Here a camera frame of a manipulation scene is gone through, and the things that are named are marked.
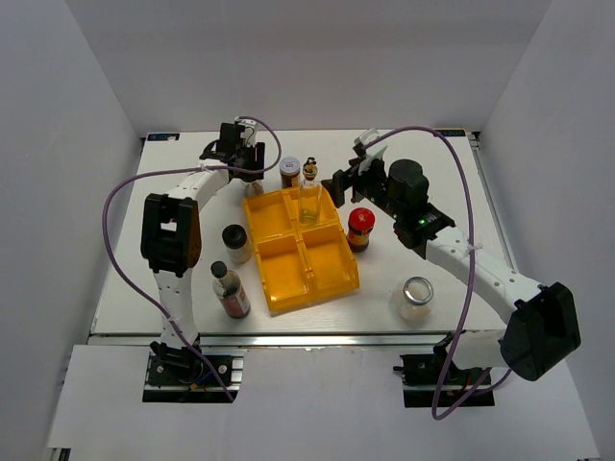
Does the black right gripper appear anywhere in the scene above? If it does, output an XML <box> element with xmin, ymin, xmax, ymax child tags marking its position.
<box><xmin>321</xmin><ymin>155</ymin><xmax>403</xmax><ymax>222</ymax></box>

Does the glass oil bottle gold stopper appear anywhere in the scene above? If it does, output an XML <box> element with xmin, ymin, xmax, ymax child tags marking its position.
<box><xmin>298</xmin><ymin>157</ymin><xmax>322</xmax><ymax>226</ymax></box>

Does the glass spice jar black lid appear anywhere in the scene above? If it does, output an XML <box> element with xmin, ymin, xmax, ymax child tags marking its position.
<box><xmin>242</xmin><ymin>180</ymin><xmax>264</xmax><ymax>197</ymax></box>

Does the red lid sauce jar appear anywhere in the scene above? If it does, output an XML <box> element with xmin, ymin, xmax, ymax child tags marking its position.
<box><xmin>347</xmin><ymin>207</ymin><xmax>376</xmax><ymax>253</ymax></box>

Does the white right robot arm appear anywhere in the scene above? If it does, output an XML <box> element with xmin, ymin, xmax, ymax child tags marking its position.
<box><xmin>323</xmin><ymin>159</ymin><xmax>581</xmax><ymax>383</ymax></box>

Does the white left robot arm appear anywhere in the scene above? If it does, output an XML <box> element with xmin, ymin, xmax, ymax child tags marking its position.
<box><xmin>140</xmin><ymin>117</ymin><xmax>265</xmax><ymax>350</ymax></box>

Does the brown jar white lid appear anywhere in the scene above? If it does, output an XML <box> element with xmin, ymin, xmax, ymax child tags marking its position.
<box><xmin>279</xmin><ymin>157</ymin><xmax>301</xmax><ymax>189</ymax></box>

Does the blue label sticker left corner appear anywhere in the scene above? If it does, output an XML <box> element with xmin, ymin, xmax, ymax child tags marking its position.
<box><xmin>146</xmin><ymin>133</ymin><xmax>180</xmax><ymax>142</ymax></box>

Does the blue label sticker corner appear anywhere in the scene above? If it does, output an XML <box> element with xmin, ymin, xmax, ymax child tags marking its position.
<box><xmin>435</xmin><ymin>129</ymin><xmax>467</xmax><ymax>137</ymax></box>
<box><xmin>146</xmin><ymin>133</ymin><xmax>180</xmax><ymax>142</ymax></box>

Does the white powder jar black lid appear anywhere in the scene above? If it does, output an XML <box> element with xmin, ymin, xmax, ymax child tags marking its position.
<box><xmin>222</xmin><ymin>224</ymin><xmax>253</xmax><ymax>264</ymax></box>

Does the yellow four-compartment plastic bin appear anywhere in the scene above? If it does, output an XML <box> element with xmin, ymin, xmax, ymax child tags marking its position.
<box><xmin>244</xmin><ymin>187</ymin><xmax>360</xmax><ymax>315</ymax></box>

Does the blue label sticker right corner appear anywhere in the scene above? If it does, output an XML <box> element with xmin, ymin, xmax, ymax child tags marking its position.
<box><xmin>435</xmin><ymin>129</ymin><xmax>467</xmax><ymax>137</ymax></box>

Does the dark soy sauce bottle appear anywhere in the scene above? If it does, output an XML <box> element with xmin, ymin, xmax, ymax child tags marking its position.
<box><xmin>210</xmin><ymin>260</ymin><xmax>251</xmax><ymax>319</ymax></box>

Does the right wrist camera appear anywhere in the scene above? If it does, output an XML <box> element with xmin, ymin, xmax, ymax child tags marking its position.
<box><xmin>354</xmin><ymin>128</ymin><xmax>388</xmax><ymax>176</ymax></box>

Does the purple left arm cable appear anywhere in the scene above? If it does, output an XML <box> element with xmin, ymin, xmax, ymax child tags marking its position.
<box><xmin>103</xmin><ymin>114</ymin><xmax>283</xmax><ymax>403</ymax></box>

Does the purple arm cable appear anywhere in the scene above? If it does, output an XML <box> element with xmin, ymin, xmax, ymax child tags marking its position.
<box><xmin>103</xmin><ymin>114</ymin><xmax>283</xmax><ymax>403</ymax></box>
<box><xmin>369</xmin><ymin>125</ymin><xmax>513</xmax><ymax>422</ymax></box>

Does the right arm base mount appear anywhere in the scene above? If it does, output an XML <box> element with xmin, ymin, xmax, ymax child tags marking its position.
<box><xmin>393</xmin><ymin>354</ymin><xmax>495</xmax><ymax>408</ymax></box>

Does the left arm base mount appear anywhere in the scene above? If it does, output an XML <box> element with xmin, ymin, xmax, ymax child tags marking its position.
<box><xmin>141</xmin><ymin>352</ymin><xmax>243</xmax><ymax>403</ymax></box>

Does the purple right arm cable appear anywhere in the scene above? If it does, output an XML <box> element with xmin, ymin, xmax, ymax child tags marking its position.
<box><xmin>369</xmin><ymin>125</ymin><xmax>513</xmax><ymax>422</ymax></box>

